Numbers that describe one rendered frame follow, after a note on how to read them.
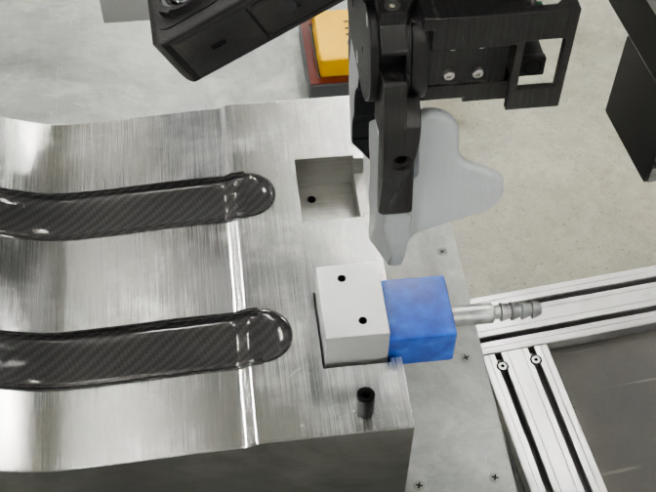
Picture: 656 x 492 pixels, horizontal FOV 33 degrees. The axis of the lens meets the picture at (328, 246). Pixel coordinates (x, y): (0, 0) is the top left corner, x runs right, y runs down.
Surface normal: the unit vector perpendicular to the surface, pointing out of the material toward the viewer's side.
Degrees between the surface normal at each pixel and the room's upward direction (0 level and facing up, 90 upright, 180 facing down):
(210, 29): 90
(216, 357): 8
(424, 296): 0
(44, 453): 9
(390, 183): 97
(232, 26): 90
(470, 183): 77
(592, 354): 0
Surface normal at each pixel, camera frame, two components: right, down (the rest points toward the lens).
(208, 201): -0.01, -0.56
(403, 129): 0.11, 0.49
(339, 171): 0.12, 0.78
